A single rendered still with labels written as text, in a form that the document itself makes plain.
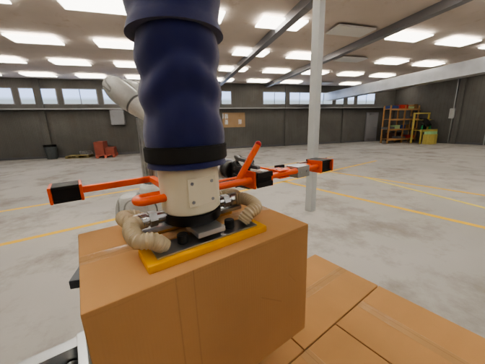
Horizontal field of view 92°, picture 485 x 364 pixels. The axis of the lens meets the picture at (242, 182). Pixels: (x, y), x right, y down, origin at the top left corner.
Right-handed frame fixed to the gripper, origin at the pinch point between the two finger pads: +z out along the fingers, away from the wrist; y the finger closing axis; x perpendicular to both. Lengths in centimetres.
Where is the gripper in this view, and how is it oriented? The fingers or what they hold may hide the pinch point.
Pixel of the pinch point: (259, 176)
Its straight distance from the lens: 83.9
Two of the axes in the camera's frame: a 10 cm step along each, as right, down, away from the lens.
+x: -8.0, 1.6, -5.8
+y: 0.2, 9.7, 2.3
